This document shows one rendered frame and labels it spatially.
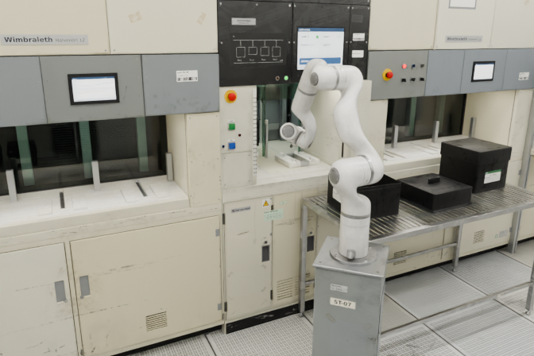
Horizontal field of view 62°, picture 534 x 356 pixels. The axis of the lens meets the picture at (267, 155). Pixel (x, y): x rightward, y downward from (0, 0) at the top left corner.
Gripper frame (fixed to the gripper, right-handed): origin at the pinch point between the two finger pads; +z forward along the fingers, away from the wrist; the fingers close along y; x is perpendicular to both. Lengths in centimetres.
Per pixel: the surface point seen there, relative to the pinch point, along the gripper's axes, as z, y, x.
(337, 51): 0, 49, 11
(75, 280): -54, -114, 36
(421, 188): 13, 16, -67
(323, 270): -56, -36, -51
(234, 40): -38, 21, 46
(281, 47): -21.1, 32.1, 30.6
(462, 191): 18, 27, -85
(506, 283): 105, 0, -156
